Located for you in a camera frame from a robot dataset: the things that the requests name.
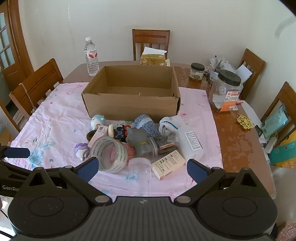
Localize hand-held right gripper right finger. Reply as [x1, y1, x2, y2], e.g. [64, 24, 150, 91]
[173, 159, 270, 206]

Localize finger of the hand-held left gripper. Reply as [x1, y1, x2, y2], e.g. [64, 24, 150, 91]
[0, 146, 30, 160]

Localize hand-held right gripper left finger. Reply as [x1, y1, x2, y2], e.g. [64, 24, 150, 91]
[22, 157, 114, 206]

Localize white labelled plastic packet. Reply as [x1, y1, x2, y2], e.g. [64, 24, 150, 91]
[177, 131, 204, 163]

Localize beige cardboard box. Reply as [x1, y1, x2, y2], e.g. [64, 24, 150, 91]
[151, 150, 186, 181]

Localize clear tape roll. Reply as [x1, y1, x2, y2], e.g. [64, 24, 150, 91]
[92, 136, 129, 174]

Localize small pink box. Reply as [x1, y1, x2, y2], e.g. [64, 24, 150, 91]
[87, 125, 109, 149]

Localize clear jar with small items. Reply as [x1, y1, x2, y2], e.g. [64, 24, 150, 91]
[148, 136, 179, 160]

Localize pink knitted cup sleeve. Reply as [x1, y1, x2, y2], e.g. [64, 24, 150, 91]
[124, 142, 137, 160]

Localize blue and white plush toy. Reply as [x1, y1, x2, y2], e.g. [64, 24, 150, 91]
[90, 115, 106, 131]

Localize clear plastic cup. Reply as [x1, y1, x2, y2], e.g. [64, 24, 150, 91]
[128, 158, 152, 183]

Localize brown cardboard box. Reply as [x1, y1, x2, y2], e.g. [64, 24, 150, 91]
[81, 65, 181, 123]

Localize brown wooden desktop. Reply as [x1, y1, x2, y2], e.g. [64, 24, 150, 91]
[62, 61, 277, 200]

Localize purple knitted flower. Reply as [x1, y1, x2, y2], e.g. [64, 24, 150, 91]
[74, 142, 90, 161]

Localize brown wooden chair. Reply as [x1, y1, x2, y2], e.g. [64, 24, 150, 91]
[9, 58, 64, 116]
[260, 82, 296, 146]
[132, 29, 171, 61]
[238, 48, 266, 100]
[0, 100, 22, 133]

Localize black toy block red buttons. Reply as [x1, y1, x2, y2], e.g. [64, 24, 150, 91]
[114, 125, 132, 142]

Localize white socks blue stripes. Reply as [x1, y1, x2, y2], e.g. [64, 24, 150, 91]
[159, 116, 185, 135]

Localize pink floral tablecloth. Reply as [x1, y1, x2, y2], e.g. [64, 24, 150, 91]
[10, 82, 223, 202]

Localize grey cat toy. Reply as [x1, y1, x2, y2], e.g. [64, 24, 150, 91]
[126, 127, 149, 158]

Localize blue knitted cup sleeve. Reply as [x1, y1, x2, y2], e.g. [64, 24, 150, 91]
[134, 113, 160, 138]

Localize gold ornament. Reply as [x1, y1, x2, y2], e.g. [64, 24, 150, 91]
[236, 114, 252, 130]

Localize large clear jar black lid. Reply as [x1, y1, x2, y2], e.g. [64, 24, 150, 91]
[208, 70, 244, 113]

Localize yellow and green bag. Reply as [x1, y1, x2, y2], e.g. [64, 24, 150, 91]
[269, 137, 296, 169]

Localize teal packet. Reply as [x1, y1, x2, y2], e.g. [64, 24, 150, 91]
[261, 109, 289, 139]

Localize small jar with black lid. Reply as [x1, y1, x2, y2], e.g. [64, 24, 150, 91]
[189, 62, 205, 82]

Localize clear plastic water bottle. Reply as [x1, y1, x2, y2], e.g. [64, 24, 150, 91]
[84, 37, 100, 76]

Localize brown wooden door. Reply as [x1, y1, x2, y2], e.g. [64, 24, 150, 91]
[0, 0, 35, 86]

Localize white papers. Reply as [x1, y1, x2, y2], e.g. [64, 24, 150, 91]
[235, 64, 252, 81]

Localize beige tissue box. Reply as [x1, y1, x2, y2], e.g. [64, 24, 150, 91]
[140, 46, 167, 66]

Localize metal chain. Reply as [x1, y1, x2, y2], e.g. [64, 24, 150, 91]
[20, 83, 36, 109]

